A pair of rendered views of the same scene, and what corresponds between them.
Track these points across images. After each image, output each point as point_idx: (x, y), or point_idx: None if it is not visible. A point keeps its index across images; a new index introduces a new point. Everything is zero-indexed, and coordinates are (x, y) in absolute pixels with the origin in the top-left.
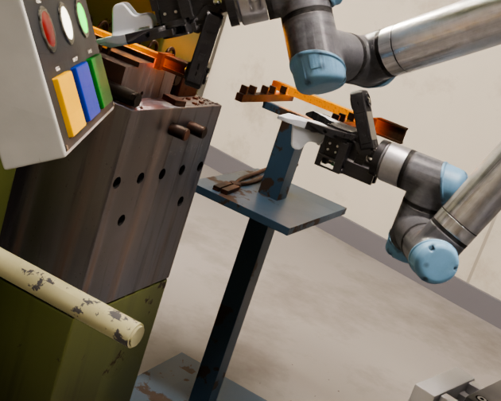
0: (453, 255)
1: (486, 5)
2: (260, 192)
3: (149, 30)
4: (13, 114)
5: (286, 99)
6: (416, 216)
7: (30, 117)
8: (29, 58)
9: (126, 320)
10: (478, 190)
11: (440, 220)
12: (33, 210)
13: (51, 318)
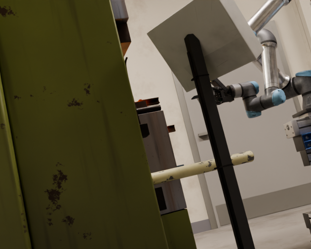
0: (283, 91)
1: (268, 6)
2: None
3: None
4: (250, 39)
5: None
6: (254, 98)
7: (253, 39)
8: (245, 20)
9: (245, 151)
10: (272, 72)
11: (271, 86)
12: None
13: (177, 217)
